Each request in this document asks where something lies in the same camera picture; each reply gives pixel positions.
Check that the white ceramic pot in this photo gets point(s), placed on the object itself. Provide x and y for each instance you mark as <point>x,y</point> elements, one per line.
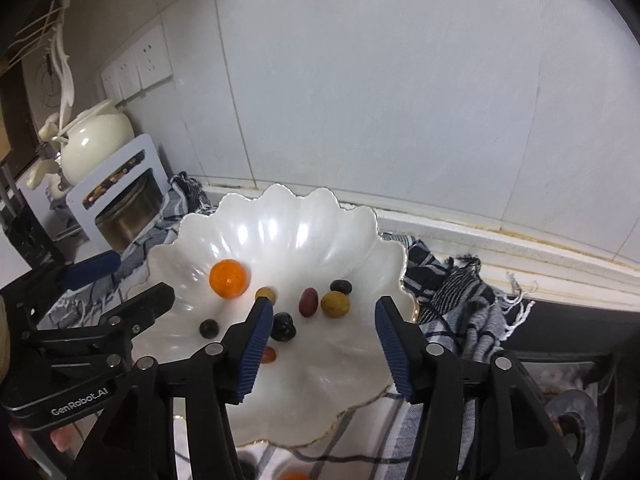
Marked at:
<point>95,145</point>

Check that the black gas stove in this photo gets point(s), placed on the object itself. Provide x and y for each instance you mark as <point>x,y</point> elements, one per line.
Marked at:
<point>570,325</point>

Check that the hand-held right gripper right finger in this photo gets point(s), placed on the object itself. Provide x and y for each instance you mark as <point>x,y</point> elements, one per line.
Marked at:
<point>395,350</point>

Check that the white wall socket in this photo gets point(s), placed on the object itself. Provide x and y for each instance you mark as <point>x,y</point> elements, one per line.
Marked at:
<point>128,74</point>
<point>153,57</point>
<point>110,82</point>

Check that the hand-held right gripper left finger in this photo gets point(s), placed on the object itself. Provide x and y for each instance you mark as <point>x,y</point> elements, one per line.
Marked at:
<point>252,350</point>

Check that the cream ceramic spoon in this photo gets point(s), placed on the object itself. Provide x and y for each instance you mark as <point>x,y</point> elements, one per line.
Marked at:
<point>48,130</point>
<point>42,170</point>

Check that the red cherry tomato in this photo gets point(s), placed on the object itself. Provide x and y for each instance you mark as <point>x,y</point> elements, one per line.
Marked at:
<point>270,355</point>

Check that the stainless steel pot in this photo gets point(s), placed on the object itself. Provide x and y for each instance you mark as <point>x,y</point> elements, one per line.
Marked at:
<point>127,215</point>

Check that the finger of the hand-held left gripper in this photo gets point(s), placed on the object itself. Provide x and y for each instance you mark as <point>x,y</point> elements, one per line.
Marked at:
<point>92,270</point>
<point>145,305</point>

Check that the person's left hand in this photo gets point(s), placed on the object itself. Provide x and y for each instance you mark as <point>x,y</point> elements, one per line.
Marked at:
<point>62,438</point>

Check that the yellow-brown longan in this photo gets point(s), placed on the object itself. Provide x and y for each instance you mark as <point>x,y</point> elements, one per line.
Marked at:
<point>335,304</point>
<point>264,294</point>

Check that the grey-blue rack stand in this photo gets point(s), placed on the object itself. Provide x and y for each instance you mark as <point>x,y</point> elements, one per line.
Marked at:
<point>145,152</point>

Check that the black knife block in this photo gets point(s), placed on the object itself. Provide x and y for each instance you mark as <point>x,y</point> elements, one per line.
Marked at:
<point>27,240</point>

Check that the large orange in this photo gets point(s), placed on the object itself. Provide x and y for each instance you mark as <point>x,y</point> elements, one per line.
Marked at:
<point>295,475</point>

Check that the checked white grey cloth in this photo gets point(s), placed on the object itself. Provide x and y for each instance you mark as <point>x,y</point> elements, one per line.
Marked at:
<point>450,280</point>

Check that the white scalloped bowl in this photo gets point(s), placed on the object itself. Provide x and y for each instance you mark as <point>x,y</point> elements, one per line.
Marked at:
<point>300,240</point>

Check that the small orange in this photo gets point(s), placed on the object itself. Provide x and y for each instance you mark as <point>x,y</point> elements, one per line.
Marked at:
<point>228,278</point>

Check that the small black hanging tool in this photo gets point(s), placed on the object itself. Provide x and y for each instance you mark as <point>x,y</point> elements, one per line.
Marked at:
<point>48,67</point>

